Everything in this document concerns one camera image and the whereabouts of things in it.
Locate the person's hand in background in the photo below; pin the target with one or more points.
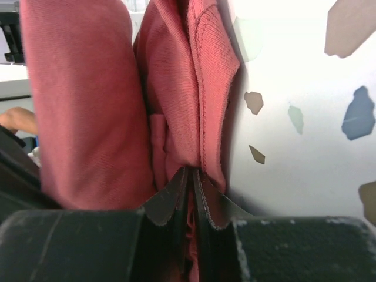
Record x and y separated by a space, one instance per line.
19 119

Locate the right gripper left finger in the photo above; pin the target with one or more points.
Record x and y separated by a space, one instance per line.
145 244

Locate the salmon pink t shirt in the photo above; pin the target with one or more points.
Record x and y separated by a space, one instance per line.
119 114

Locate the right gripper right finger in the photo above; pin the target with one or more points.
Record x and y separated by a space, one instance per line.
233 245

